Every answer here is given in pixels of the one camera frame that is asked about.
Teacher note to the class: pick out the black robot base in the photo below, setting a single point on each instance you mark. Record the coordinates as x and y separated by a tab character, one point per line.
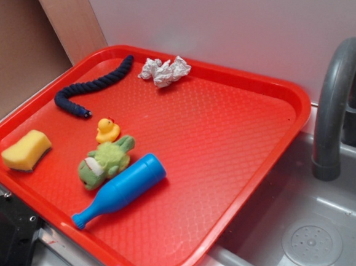
19	226

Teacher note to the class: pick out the red plastic tray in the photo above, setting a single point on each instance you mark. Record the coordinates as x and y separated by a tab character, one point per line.
217	132

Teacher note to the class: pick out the blue plastic toy bottle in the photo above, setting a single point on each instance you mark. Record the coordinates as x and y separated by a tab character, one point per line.
123	189

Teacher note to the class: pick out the crumpled white paper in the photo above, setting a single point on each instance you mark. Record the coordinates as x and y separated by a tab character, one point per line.
164	73

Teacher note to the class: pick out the yellow rubber duck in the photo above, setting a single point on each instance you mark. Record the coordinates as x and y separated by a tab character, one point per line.
107	131

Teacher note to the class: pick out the green plush frog toy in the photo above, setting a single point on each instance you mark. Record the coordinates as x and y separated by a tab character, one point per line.
105	162

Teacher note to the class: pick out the grey toy sink basin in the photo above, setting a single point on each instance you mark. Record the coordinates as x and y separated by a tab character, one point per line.
293	219

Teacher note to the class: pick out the yellow sponge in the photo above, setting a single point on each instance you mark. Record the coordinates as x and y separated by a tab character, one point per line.
26	153

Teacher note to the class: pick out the wooden board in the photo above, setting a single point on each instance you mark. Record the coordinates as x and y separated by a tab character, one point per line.
76	26

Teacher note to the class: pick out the grey toy faucet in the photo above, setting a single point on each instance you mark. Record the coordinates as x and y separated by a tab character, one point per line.
336	114

